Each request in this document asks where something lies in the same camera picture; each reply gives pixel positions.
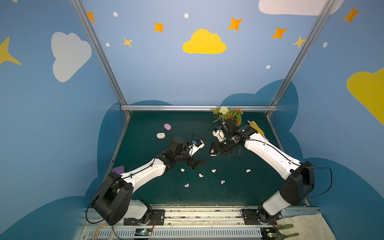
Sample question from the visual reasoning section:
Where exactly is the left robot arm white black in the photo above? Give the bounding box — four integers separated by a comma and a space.
90, 137, 205, 226

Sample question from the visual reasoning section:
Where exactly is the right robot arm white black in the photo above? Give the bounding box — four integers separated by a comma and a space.
210, 119, 315, 221

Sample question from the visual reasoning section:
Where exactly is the white earbud charging case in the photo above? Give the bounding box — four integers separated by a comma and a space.
156, 133, 166, 140

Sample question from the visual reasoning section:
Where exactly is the purple earbud charging case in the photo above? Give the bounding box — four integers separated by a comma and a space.
164, 123, 172, 131

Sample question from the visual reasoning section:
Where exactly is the yellow work glove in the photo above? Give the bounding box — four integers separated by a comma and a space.
248, 121, 269, 141

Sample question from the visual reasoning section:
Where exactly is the white potted flower plant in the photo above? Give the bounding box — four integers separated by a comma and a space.
211, 106, 244, 126

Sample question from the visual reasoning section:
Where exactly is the beige cloth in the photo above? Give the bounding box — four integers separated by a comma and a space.
277, 214, 336, 240

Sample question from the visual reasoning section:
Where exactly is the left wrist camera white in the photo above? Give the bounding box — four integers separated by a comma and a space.
189, 139, 205, 157

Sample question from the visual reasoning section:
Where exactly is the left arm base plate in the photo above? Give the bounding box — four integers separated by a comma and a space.
124, 209, 166, 226

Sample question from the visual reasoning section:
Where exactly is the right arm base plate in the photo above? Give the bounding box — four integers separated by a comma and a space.
240, 209, 283, 225

